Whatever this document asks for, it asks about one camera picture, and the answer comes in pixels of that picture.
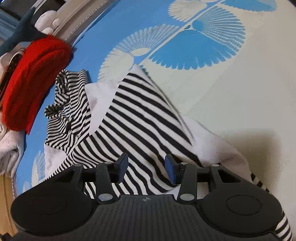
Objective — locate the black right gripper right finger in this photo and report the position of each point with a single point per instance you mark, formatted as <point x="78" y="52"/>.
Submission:
<point x="225" y="201"/>

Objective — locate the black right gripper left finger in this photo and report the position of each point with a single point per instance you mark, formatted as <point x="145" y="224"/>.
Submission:
<point x="67" y="200"/>

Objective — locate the black white striped hoodie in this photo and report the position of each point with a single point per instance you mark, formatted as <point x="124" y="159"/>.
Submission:
<point x="89" y="124"/>

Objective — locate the white folded quilt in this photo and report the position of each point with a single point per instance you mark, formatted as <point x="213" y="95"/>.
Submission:
<point x="12" y="146"/>

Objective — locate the blue white patterned bedsheet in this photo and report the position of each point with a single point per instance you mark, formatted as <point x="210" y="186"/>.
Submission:
<point x="228" y="65"/>

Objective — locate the red folded blanket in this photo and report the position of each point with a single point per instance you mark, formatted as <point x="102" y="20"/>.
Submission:
<point x="33" y="77"/>

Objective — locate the wooden bed frame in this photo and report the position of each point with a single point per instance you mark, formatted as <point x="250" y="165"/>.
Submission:
<point x="6" y="200"/>

